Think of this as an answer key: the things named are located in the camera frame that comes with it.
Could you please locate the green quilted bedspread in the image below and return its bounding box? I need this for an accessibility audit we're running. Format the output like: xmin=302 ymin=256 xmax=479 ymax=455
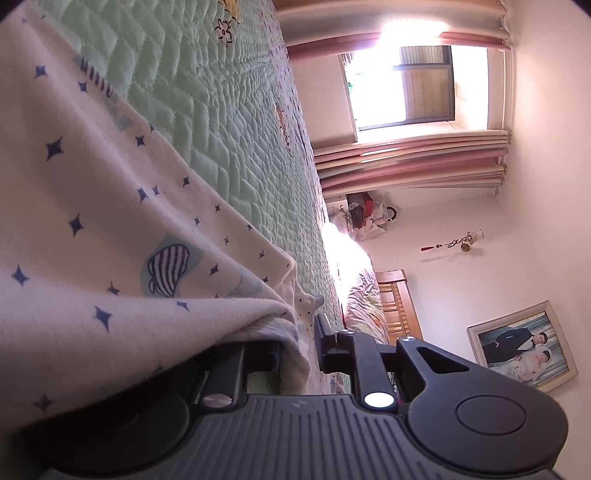
xmin=37 ymin=0 xmax=354 ymax=395

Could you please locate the wooden headboard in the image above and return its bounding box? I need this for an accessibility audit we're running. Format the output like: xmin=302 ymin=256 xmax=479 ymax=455
xmin=374 ymin=270 xmax=424 ymax=345

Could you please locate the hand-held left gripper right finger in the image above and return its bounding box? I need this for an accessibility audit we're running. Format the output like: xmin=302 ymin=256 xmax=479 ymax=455
xmin=314 ymin=313 xmax=472 ymax=412

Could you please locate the pile of bags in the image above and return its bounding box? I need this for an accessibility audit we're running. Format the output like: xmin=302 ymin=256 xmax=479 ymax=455
xmin=330 ymin=192 xmax=400 ymax=241

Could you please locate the pink striped curtain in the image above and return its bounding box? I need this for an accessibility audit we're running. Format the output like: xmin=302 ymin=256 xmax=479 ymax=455
xmin=272 ymin=0 xmax=512 ymax=52
xmin=313 ymin=129 xmax=512 ymax=202

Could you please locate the floral folded quilt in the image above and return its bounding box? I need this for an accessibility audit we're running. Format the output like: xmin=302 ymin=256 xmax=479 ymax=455
xmin=325 ymin=222 xmax=394 ymax=348

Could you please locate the white star-print shirt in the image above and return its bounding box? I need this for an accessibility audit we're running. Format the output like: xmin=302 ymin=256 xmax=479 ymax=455
xmin=0 ymin=4 xmax=325 ymax=432

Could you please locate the framed wedding photo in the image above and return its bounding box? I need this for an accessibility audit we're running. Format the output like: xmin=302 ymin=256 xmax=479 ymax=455
xmin=466 ymin=300 xmax=579 ymax=394

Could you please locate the hanging wall ornament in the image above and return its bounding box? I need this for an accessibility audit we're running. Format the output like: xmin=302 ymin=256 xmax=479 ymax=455
xmin=419 ymin=229 xmax=485 ymax=254

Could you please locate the window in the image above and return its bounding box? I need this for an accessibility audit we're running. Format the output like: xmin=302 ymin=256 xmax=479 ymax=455
xmin=339 ymin=44 xmax=456 ymax=133

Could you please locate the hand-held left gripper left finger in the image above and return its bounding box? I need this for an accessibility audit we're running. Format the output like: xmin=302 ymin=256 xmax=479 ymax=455
xmin=198 ymin=340 xmax=283 ymax=410

